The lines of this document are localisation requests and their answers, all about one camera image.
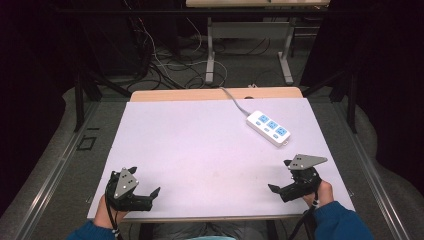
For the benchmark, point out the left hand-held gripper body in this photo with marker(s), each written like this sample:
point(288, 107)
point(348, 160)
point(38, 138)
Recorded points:
point(125, 186)

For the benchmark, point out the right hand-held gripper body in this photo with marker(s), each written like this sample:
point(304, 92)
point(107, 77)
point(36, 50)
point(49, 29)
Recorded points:
point(303, 180)

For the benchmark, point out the person's right hand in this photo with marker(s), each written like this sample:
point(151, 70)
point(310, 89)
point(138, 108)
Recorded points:
point(323, 194)

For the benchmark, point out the person's left hand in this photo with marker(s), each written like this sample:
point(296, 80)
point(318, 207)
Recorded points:
point(105, 216)

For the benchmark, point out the white power strip blue sockets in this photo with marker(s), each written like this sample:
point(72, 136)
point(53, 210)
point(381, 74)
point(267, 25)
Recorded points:
point(268, 128)

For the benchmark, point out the white table cover board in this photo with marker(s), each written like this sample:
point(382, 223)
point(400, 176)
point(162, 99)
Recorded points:
point(206, 156)

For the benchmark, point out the person's grey trouser lap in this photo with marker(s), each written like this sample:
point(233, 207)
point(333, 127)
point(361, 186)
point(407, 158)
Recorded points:
point(206, 230)

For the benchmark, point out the black metal stand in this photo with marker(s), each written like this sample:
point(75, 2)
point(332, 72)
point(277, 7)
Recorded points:
point(351, 100)
point(80, 100)

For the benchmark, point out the wooden table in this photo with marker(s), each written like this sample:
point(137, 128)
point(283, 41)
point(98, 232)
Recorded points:
point(186, 94)

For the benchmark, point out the dark curtain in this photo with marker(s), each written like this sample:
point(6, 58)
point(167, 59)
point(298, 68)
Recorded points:
point(30, 83)
point(390, 83)

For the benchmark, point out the silver floor rail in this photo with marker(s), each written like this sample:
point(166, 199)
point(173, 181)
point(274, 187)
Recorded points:
point(55, 170)
point(373, 170)

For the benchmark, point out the white metal desk frame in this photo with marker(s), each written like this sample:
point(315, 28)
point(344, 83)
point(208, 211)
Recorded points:
point(246, 31)

